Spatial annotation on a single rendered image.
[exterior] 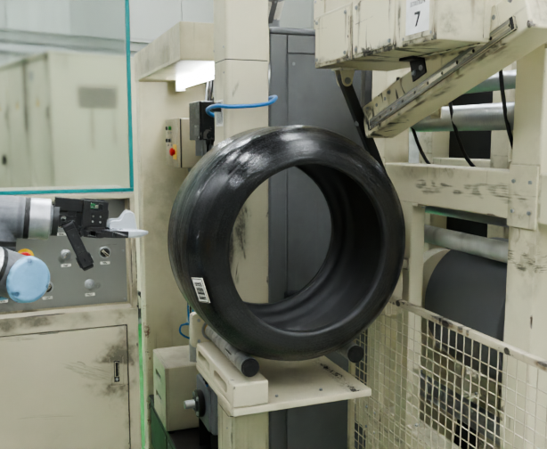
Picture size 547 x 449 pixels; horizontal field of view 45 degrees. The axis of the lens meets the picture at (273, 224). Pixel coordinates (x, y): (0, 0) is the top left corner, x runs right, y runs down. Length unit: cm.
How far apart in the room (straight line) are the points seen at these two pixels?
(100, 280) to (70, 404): 40
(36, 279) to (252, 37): 93
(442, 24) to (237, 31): 67
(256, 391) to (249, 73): 87
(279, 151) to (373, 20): 40
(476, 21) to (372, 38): 28
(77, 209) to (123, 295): 76
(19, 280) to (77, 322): 86
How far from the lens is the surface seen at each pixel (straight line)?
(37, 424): 229
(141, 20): 1197
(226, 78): 189
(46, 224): 150
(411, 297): 213
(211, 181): 150
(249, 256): 193
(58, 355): 222
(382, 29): 163
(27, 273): 137
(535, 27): 145
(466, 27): 149
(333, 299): 189
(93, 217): 152
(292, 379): 181
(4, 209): 150
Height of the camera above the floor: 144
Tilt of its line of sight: 7 degrees down
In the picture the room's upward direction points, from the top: straight up
